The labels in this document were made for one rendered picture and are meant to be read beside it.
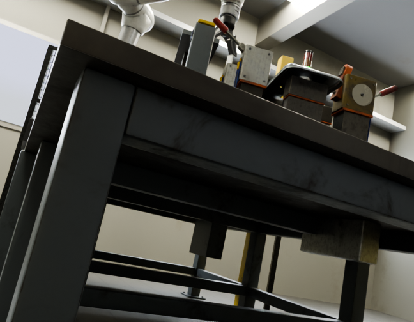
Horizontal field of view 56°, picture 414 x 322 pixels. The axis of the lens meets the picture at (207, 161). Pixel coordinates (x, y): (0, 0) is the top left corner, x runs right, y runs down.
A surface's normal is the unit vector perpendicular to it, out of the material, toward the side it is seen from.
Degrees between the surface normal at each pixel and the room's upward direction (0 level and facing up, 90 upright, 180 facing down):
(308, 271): 90
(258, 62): 90
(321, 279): 90
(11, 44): 90
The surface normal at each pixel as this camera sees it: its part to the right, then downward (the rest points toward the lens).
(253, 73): 0.19, -0.16
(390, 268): -0.87, -0.27
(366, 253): 0.45, -0.09
